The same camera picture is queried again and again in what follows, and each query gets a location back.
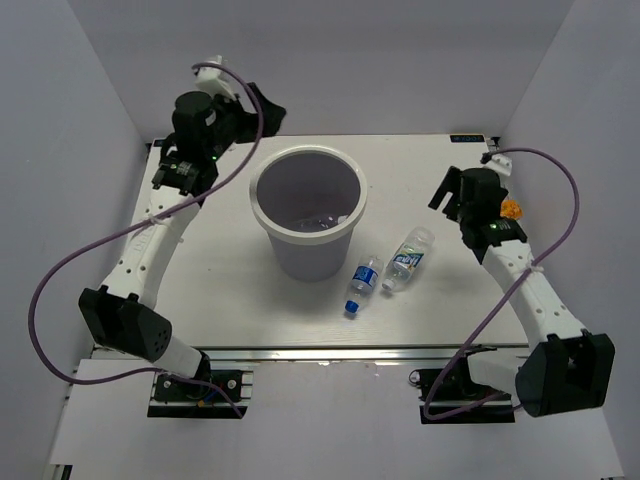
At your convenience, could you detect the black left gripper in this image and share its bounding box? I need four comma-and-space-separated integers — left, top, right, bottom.
203, 83, 284, 160

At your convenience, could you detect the green label water bottle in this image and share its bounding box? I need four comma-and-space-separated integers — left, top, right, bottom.
382, 227, 435, 294

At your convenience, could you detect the clear unlabelled plastic bottle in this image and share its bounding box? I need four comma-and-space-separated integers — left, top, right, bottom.
291, 214, 348, 233

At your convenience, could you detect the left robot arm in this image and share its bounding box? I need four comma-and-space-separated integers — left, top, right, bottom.
79, 83, 286, 399

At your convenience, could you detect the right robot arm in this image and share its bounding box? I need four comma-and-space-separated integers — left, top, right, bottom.
429, 167, 615, 417

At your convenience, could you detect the white plastic bin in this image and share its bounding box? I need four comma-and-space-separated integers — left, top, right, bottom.
249, 145, 368, 282

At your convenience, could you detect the black XDOF sticker right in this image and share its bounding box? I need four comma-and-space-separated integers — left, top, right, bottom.
449, 134, 485, 143

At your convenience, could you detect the orange juice bottle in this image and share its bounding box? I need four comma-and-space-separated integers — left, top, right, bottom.
500, 198, 523, 220

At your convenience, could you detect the blue label water bottle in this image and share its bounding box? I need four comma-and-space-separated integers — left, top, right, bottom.
344, 255, 383, 317

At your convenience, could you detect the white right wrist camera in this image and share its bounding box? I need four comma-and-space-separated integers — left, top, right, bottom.
480, 152, 513, 178

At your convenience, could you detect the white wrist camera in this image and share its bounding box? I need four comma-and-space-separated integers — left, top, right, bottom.
480, 152, 513, 178
192, 67, 236, 100

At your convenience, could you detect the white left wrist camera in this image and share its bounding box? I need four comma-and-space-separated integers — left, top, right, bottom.
192, 67, 236, 100

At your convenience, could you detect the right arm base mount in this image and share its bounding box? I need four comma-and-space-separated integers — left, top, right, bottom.
408, 357, 516, 425

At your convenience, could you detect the front aluminium rail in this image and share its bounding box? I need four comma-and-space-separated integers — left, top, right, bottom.
89, 342, 531, 363

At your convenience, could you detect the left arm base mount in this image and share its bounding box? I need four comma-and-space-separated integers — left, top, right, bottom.
147, 369, 254, 419

